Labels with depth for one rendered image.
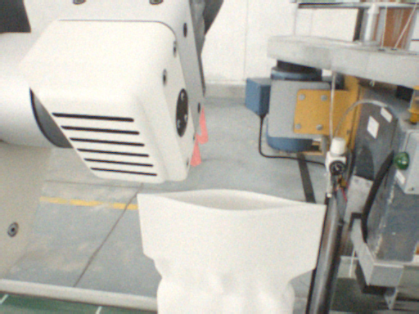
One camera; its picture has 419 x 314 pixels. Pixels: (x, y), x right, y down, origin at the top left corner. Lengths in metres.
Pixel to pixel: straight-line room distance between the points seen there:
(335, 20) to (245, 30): 1.37
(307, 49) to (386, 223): 0.45
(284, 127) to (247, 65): 4.83
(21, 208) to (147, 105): 0.19
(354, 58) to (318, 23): 4.99
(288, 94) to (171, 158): 0.72
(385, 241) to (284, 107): 0.45
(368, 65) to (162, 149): 0.60
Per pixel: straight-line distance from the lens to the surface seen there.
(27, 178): 0.35
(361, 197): 0.86
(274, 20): 5.71
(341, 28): 5.84
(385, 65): 0.76
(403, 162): 0.58
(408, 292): 1.38
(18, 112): 0.27
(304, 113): 0.96
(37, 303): 1.66
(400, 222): 0.69
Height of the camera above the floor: 1.51
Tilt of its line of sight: 25 degrees down
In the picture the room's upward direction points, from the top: straight up
